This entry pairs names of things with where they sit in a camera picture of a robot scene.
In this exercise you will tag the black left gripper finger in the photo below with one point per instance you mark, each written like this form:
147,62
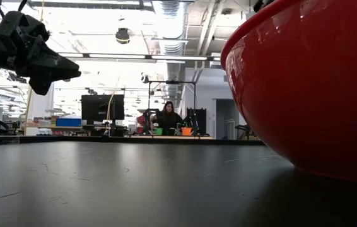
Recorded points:
54,69
42,86

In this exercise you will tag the red plastic bowl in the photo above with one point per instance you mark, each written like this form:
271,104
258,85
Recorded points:
317,94

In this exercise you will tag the blue storage bin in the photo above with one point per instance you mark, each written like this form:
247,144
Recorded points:
68,122

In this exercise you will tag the black computer monitor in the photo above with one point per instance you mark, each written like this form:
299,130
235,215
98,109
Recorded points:
98,107

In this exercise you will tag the long ceiling light fixture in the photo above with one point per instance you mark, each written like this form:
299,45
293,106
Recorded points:
147,57

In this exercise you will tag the green bucket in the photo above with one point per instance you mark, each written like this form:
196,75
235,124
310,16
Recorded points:
158,131

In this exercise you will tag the person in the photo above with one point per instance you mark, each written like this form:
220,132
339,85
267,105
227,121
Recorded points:
168,119

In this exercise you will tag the orange bucket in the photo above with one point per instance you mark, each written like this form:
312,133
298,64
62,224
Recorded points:
186,131

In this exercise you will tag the black cabinet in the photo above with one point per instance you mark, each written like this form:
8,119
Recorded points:
201,121

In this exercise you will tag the white radiator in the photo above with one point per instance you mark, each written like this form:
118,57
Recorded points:
230,129

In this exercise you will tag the wooden post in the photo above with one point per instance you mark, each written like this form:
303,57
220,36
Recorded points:
29,110

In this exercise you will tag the black ceiling dome camera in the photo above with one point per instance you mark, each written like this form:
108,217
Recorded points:
122,35

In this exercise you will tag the silver ventilation duct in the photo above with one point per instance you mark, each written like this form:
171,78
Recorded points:
173,47

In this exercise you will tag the black metal frame rig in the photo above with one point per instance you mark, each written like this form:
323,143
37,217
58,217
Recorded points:
194,94

